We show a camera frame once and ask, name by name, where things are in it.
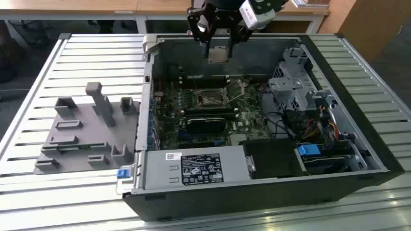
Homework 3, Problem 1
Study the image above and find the wooden cabinet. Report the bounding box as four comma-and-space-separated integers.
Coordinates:
318, 0, 411, 63

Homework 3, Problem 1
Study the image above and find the silver CPU chip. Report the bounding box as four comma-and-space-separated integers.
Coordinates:
207, 47, 231, 64

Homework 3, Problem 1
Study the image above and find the bare green RAM stick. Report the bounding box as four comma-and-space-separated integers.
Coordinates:
56, 143, 107, 152

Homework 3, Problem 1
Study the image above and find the green motherboard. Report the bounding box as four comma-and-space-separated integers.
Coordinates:
151, 77, 283, 150

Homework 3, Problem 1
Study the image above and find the silver metal drive cage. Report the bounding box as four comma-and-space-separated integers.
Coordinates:
268, 47, 338, 114

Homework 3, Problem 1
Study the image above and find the yellow wire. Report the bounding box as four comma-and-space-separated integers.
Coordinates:
327, 121, 340, 137

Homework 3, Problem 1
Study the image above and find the blue disk carrier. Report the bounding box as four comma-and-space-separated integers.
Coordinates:
296, 143, 322, 157

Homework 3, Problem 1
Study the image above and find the black plastic shroud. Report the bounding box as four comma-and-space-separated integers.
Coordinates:
239, 139, 308, 180

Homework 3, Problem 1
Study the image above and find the CPU socket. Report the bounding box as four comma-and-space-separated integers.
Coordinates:
195, 88, 231, 108

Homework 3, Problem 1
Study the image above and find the black graphics card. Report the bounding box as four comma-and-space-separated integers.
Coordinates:
185, 116, 227, 133

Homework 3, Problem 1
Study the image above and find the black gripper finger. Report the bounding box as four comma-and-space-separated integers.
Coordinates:
187, 8, 215, 58
227, 21, 255, 59

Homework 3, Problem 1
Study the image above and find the grey plastic parts rack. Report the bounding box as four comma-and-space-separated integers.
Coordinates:
33, 82, 141, 176

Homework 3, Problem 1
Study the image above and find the black PC case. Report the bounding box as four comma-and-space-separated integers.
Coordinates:
121, 33, 406, 222

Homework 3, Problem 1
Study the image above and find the metal CPU socket cover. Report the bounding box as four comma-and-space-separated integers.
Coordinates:
224, 78, 252, 103

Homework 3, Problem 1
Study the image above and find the black disk drive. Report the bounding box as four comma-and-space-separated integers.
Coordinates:
302, 156, 358, 175

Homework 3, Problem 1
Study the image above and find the silver power supply unit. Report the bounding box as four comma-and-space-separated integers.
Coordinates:
140, 145, 255, 190

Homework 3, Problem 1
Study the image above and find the orange wire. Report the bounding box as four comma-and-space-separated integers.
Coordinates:
304, 120, 322, 139

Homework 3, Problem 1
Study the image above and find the black wire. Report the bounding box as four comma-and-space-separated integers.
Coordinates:
261, 111, 298, 140

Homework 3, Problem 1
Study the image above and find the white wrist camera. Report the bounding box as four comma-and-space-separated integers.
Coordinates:
239, 0, 277, 31

